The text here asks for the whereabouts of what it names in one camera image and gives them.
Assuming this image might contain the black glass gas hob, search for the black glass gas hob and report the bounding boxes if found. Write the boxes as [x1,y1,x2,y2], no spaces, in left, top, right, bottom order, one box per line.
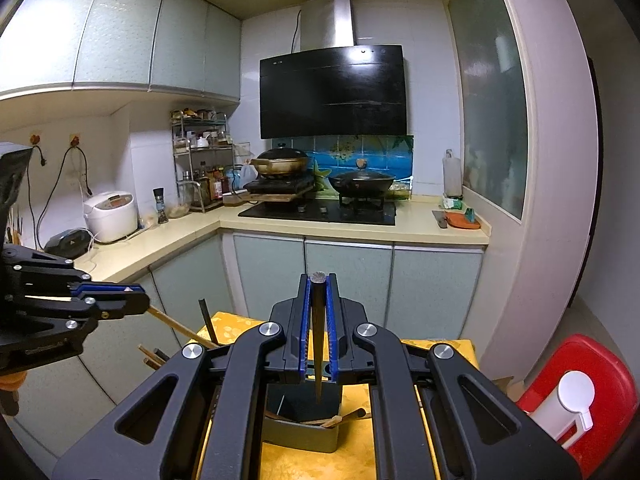
[237,198,398,227]

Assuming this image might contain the pale green base cabinet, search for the pale green base cabinet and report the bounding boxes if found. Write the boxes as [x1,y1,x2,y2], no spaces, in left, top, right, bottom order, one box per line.
[0,232,485,466]

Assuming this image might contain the black pepper grinder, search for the black pepper grinder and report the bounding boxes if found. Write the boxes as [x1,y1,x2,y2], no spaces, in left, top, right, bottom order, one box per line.
[151,186,169,226]

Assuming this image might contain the glass jar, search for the glass jar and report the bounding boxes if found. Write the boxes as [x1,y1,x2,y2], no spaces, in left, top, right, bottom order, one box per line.
[167,179,194,220]

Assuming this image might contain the orange plastic tray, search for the orange plastic tray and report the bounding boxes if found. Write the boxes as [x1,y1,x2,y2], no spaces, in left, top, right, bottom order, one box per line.
[444,206,483,232]

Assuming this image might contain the light wooden chopstick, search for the light wooden chopstick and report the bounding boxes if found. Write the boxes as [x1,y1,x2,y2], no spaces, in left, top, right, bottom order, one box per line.
[122,285,221,350]

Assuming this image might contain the black hood power cable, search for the black hood power cable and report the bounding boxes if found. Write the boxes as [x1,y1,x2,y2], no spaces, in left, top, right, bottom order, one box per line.
[291,6,304,54]

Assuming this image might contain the black lidded wok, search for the black lidded wok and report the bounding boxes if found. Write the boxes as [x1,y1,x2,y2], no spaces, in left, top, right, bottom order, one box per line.
[326,158,398,198]

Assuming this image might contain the black range hood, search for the black range hood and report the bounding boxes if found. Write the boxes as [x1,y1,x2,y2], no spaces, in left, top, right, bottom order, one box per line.
[259,0,408,141]

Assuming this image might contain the utensil jar with tools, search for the utensil jar with tools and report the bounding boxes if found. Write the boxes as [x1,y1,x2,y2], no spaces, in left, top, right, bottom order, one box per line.
[4,204,32,252]

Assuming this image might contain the dark green utensil holder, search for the dark green utensil holder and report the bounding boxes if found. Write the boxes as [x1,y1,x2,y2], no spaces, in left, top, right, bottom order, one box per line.
[262,382,347,454]

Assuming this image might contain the beige kitchen counter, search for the beige kitchen counter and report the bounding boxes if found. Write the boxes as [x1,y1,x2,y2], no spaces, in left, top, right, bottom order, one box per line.
[75,195,491,283]

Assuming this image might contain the golden lidded pan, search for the golden lidded pan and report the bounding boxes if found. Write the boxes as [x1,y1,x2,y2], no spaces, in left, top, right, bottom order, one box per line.
[249,142,313,179]

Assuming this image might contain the black sandwich maker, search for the black sandwich maker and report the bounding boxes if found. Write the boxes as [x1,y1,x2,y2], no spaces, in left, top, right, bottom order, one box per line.
[43,227,97,261]

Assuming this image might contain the person's left hand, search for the person's left hand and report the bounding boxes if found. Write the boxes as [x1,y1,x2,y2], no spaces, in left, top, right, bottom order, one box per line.
[0,373,24,417]

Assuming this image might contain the paper towel roll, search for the paper towel roll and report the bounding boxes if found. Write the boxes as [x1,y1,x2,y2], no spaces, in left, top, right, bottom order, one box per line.
[441,148,464,199]

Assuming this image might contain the white rice cooker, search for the white rice cooker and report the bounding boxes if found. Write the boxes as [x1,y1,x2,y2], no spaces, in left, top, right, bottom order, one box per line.
[82,190,140,245]

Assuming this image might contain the frosted glass partition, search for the frosted glass partition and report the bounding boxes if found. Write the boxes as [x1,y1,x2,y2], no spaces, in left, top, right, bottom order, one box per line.
[446,0,529,222]

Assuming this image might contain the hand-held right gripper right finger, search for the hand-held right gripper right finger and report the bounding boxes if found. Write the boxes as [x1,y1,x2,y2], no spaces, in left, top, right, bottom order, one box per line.
[322,273,589,480]

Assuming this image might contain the pale green wall cabinet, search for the pale green wall cabinet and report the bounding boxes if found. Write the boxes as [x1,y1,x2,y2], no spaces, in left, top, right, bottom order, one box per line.
[0,0,244,107]

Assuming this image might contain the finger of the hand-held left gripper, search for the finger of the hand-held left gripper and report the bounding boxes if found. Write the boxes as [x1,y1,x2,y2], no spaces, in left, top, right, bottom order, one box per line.
[0,246,146,298]
[0,291,151,329]

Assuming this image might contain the red plastic stool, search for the red plastic stool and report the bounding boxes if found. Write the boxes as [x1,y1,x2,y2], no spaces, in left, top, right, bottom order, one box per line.
[514,333,639,479]

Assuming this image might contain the black portable stove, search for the black portable stove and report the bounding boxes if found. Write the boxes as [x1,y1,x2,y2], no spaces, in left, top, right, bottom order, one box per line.
[242,175,317,204]

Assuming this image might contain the yellow floral tablecloth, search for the yellow floral tablecloth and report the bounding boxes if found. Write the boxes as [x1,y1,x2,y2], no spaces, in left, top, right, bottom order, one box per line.
[194,311,477,480]

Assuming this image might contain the dark wooden chopstick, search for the dark wooden chopstick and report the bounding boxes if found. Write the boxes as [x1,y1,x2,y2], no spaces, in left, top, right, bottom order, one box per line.
[307,271,328,405]

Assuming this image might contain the metal spice rack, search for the metal spice rack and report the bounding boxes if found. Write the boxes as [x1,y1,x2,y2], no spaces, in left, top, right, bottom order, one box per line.
[170,107,236,214]

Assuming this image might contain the blue beach tile mural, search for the blue beach tile mural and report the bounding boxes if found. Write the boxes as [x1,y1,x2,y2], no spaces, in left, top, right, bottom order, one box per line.
[300,135,415,196]

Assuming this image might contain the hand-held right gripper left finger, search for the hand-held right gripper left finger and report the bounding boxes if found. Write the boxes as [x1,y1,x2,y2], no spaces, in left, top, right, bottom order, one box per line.
[52,273,314,480]

